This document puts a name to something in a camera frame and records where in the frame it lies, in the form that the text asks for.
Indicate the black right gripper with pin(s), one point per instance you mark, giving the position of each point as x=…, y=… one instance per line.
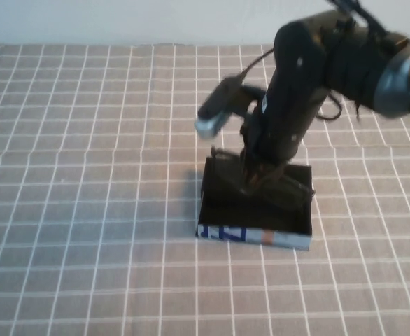
x=282, y=133

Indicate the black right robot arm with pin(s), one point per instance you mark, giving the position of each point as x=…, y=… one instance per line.
x=352, y=70

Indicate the black printed glasses case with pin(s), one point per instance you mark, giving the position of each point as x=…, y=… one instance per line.
x=226, y=218

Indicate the grey white-checked tablecloth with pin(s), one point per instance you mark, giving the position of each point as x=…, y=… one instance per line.
x=86, y=210

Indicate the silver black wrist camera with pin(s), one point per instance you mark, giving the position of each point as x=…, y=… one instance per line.
x=215, y=112

